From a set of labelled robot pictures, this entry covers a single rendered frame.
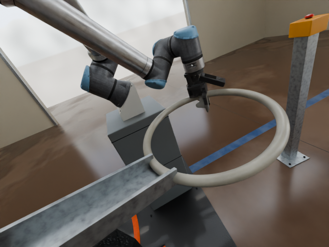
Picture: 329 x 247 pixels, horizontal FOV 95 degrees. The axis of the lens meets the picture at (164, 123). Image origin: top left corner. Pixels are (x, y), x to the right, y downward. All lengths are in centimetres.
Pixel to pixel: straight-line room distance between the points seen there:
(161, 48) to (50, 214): 66
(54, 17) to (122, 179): 50
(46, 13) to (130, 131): 64
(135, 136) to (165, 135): 21
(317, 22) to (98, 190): 129
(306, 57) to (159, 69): 94
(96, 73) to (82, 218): 78
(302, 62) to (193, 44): 82
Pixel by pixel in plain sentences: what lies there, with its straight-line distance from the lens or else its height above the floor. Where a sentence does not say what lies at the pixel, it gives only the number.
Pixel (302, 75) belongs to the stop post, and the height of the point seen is 77.
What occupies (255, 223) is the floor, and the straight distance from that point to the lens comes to 138.
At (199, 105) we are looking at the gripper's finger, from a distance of 76.
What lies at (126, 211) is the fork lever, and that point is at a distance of 38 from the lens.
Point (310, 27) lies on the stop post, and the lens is 124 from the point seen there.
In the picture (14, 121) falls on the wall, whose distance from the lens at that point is 564.
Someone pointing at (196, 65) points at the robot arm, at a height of 110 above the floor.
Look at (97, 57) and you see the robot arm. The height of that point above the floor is 125.
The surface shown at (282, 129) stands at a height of 95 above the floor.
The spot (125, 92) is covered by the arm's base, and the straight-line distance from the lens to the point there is 100.
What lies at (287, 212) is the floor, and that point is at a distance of 146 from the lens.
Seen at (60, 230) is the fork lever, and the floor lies 97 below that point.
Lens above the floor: 124
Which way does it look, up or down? 29 degrees down
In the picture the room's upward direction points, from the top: 20 degrees counter-clockwise
